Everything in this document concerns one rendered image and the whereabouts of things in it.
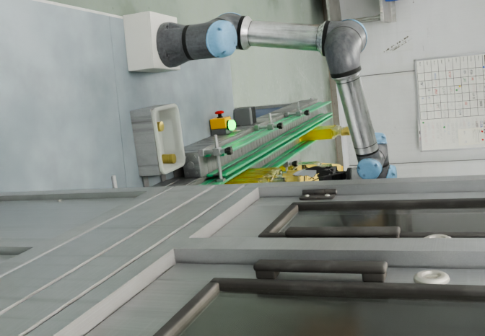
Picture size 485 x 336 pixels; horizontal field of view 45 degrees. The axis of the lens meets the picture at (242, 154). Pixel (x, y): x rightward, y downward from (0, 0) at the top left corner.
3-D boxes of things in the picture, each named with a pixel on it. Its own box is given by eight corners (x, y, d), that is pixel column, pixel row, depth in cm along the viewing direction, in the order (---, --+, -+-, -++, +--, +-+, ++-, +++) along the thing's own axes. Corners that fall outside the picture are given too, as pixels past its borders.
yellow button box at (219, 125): (210, 135, 250) (226, 134, 247) (208, 118, 249) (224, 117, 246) (216, 133, 256) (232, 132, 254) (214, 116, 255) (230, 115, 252)
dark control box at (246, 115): (234, 126, 275) (251, 125, 272) (232, 109, 274) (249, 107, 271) (240, 123, 283) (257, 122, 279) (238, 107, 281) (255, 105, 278)
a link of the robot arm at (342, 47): (350, 29, 170) (389, 180, 184) (356, 22, 180) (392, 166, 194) (312, 39, 175) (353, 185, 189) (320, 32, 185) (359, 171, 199)
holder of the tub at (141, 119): (141, 192, 197) (162, 191, 194) (129, 111, 193) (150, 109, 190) (166, 180, 213) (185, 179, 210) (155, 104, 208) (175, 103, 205)
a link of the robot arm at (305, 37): (201, 17, 197) (364, 27, 179) (217, 9, 210) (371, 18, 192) (202, 52, 202) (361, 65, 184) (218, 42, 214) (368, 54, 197)
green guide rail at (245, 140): (203, 157, 212) (224, 156, 209) (203, 154, 212) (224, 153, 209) (319, 103, 372) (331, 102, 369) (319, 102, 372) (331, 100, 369)
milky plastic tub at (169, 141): (140, 177, 196) (163, 175, 193) (130, 110, 192) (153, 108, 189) (165, 166, 212) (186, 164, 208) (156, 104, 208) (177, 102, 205)
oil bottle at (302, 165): (279, 175, 292) (330, 173, 282) (278, 164, 291) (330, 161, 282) (282, 173, 297) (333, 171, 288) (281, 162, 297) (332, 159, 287)
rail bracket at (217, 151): (201, 182, 209) (234, 182, 205) (195, 136, 207) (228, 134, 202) (205, 181, 212) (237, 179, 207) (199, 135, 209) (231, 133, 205)
